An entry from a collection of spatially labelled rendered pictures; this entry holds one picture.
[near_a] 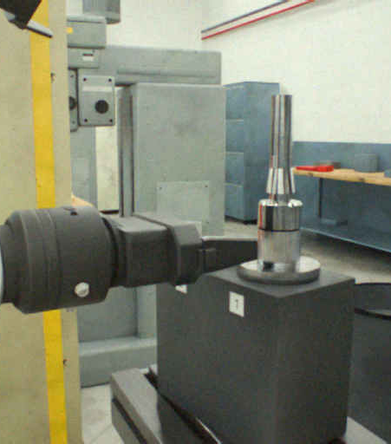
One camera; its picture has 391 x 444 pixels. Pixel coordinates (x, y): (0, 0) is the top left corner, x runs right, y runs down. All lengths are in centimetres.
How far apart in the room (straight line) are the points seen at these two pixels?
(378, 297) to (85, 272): 223
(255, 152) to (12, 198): 595
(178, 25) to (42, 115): 838
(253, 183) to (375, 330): 556
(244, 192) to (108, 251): 709
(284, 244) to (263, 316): 8
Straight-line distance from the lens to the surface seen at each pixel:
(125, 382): 77
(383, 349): 221
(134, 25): 982
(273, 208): 56
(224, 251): 48
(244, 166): 748
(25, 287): 43
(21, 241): 43
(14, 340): 196
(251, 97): 752
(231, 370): 59
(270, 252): 57
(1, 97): 183
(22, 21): 94
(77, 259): 43
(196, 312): 62
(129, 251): 45
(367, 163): 607
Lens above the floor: 131
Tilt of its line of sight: 10 degrees down
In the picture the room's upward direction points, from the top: straight up
